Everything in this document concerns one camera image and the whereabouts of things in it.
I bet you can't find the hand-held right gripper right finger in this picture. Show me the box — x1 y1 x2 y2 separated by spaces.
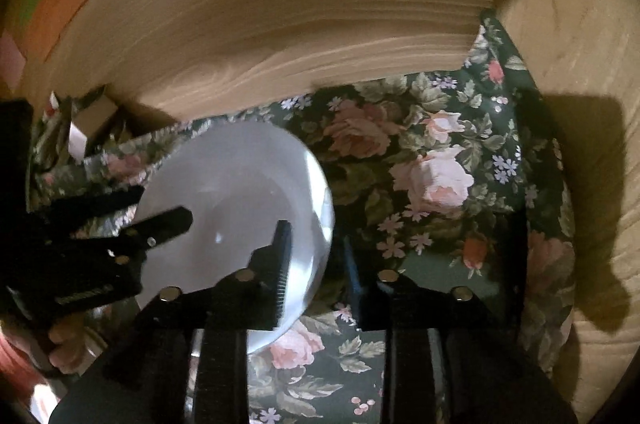
342 234 577 424

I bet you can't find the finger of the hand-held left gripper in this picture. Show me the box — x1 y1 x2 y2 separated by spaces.
46 185 147 236
120 206 194 257

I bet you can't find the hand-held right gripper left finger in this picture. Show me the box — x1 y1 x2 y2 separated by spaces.
50 220 293 424

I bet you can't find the white plate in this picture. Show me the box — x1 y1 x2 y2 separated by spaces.
132 120 335 355

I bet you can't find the person's left forearm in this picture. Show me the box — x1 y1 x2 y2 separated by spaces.
0 326 52 407

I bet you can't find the person's left hand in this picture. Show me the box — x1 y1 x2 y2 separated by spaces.
47 318 102 378

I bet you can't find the small white paper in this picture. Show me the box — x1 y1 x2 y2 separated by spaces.
67 123 90 161

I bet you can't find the small brown box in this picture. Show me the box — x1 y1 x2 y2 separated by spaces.
70 93 122 141

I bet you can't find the pink sticky note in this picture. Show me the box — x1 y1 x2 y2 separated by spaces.
0 31 29 96

